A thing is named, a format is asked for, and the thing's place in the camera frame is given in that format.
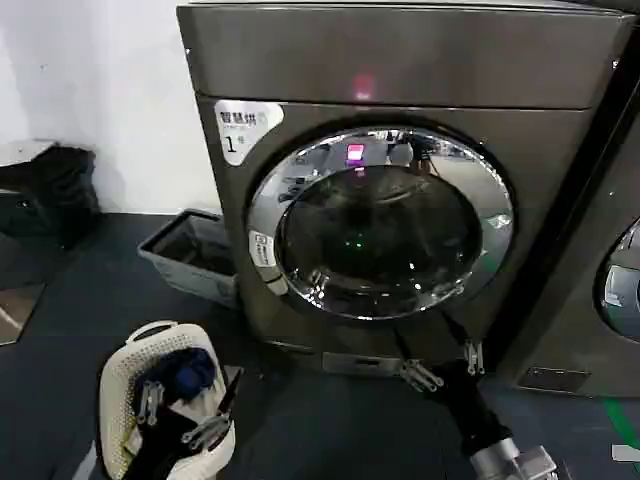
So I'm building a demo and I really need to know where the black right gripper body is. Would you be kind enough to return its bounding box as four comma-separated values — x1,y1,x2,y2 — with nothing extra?
428,357,512,455

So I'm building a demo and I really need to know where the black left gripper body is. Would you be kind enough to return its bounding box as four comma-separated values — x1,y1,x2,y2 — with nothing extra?
128,407,211,480

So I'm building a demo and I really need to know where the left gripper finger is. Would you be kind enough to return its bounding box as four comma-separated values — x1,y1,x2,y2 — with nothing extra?
135,378,165,427
180,368,244,447

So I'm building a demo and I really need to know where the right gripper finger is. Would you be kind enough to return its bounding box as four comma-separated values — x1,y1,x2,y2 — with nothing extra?
448,313,485,375
391,325,445,392

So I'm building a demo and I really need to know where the white garment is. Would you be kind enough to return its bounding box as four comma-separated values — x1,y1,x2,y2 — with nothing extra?
162,387,229,436

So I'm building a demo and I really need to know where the white perforated laundry basket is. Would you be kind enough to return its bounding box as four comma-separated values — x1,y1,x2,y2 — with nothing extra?
99,322,244,480

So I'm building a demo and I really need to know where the dark blue garment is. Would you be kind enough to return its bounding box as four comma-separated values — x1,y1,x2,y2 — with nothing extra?
130,347,217,402

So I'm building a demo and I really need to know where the grey dryer with partial door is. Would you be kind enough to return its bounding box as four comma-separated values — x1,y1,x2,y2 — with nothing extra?
499,49,640,401

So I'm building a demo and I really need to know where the grey plastic bin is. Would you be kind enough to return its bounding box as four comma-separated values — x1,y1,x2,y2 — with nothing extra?
137,209,241,310

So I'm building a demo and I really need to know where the green floor tape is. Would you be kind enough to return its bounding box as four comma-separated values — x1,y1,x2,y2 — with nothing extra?
603,393,640,447

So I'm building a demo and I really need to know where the round glass dryer door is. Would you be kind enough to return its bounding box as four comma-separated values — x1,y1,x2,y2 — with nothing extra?
246,124,517,321

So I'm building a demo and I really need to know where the round chrome-rimmed dryer door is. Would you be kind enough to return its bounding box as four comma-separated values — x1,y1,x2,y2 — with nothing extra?
592,217,640,346

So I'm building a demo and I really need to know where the white floor tape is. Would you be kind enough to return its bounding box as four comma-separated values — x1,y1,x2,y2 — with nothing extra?
610,442,640,464

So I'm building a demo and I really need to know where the black bag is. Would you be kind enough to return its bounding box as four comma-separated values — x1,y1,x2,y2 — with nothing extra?
0,142,102,251

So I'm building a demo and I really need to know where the white numbered sticker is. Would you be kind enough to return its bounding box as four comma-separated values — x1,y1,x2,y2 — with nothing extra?
213,99,285,169

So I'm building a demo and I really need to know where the grey front-load dryer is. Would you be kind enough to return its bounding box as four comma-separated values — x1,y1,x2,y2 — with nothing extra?
175,0,637,387

